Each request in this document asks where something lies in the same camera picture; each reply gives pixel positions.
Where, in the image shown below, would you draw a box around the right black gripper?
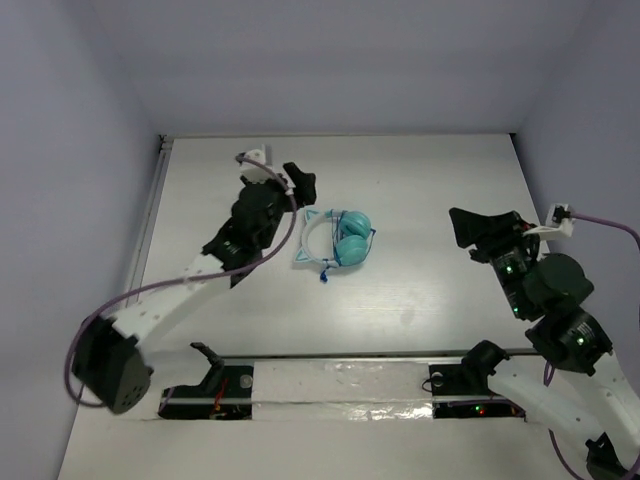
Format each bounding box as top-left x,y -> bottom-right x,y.
450,204 -> 540,318

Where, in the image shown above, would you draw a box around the teal cat-ear headphones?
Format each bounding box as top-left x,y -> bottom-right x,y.
294,208 -> 377,269

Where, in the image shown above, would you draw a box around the blue headphone cable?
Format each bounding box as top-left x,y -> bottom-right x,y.
317,209 -> 377,285

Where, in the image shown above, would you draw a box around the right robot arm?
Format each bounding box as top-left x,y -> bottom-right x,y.
442,204 -> 639,479

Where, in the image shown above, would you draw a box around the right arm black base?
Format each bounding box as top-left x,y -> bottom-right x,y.
421,340 -> 526,420

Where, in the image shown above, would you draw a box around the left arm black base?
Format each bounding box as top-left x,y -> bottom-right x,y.
157,342 -> 254,421

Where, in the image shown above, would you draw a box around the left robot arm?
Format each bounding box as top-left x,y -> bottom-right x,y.
64,154 -> 317,415

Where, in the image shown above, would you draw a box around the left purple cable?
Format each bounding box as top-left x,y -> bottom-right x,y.
63,154 -> 297,419

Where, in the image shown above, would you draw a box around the purple cable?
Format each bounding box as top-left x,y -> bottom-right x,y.
63,154 -> 297,419
542,212 -> 640,480

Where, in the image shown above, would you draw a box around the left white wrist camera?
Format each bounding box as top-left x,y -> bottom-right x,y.
235,144 -> 273,184

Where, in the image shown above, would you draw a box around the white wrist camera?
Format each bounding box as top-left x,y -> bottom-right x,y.
235,144 -> 273,184
523,203 -> 575,242

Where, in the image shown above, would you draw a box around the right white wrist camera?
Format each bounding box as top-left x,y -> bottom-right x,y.
523,203 -> 575,242

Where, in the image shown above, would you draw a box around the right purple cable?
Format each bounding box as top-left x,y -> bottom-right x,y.
542,212 -> 640,480

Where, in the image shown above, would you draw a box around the left side aluminium rail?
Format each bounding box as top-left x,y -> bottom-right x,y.
124,135 -> 174,291

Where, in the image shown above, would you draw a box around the aluminium rail with foil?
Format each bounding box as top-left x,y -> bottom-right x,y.
159,352 -> 541,424

